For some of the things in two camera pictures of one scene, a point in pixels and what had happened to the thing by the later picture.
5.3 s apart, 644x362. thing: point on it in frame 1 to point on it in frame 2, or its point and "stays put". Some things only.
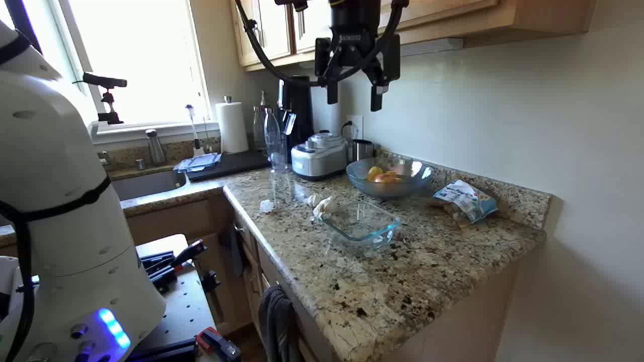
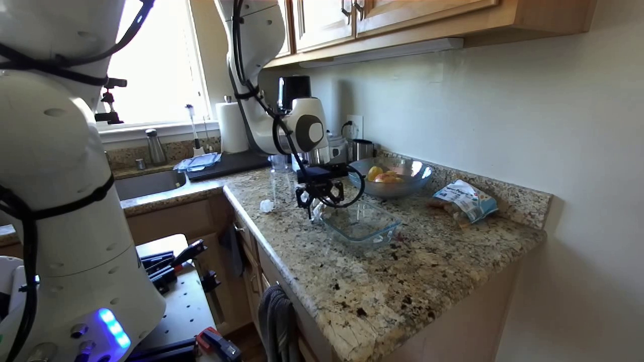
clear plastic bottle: (279, 173) stays put
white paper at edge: (266, 206) stays put
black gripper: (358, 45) to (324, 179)
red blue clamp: (214, 343) stays put
